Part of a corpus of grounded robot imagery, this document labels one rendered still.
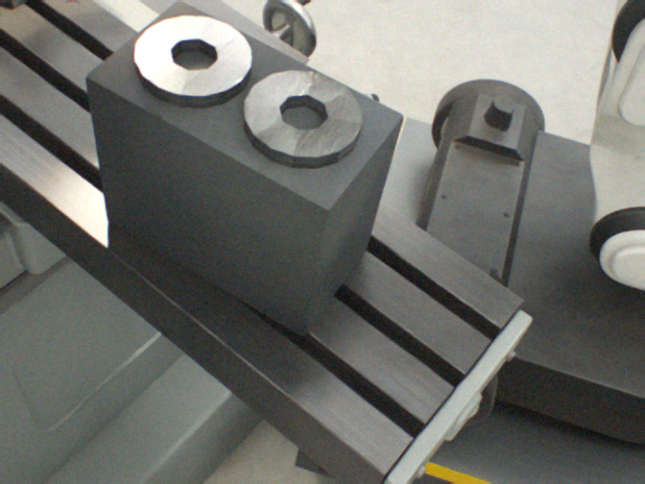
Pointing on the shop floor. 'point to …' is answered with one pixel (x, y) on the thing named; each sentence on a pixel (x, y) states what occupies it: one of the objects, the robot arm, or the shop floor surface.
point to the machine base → (166, 433)
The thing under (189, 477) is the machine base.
